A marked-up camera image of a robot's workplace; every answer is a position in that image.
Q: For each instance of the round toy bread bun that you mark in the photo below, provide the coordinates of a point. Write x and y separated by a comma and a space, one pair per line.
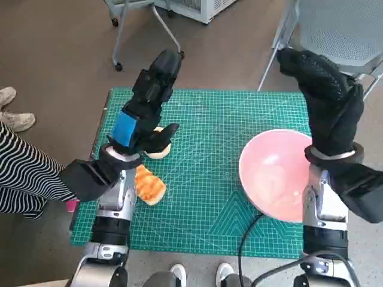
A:
158, 155

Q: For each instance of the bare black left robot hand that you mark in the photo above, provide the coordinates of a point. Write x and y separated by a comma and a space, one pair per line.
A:
149, 89

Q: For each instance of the grey mesh chair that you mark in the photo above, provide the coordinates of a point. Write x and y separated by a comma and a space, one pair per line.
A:
335, 30

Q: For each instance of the green cutting mat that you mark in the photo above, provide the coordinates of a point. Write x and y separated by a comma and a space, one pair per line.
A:
203, 143

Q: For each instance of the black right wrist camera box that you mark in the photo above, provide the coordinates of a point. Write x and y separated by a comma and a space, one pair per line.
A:
362, 191

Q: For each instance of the white cabinet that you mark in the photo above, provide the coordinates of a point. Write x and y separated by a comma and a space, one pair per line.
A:
203, 10

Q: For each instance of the pink bowl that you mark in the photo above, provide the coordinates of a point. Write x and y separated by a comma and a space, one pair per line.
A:
269, 173

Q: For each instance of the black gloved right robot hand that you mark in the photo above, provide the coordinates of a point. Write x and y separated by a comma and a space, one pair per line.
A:
329, 104

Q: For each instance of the person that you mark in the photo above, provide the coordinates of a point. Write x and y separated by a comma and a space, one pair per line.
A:
24, 167

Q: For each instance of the person's white shoe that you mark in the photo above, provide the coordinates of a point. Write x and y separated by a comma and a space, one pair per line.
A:
6, 95
18, 121

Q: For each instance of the grey metal frame with casters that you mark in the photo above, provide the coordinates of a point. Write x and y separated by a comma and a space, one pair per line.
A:
118, 45

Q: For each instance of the beige box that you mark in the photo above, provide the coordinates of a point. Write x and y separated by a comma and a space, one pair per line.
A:
30, 283

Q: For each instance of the small pink object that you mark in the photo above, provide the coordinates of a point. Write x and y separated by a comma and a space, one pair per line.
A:
71, 205

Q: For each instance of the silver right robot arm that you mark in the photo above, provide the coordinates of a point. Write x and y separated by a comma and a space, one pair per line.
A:
324, 206

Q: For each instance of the long striped toy bread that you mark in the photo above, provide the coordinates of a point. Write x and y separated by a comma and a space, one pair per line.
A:
149, 188

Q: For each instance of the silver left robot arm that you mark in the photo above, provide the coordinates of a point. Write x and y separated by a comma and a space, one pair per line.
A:
115, 200

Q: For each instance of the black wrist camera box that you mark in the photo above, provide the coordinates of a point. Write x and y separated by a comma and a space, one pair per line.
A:
80, 179
362, 191

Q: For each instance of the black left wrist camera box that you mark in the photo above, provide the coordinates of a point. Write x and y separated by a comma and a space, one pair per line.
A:
80, 179

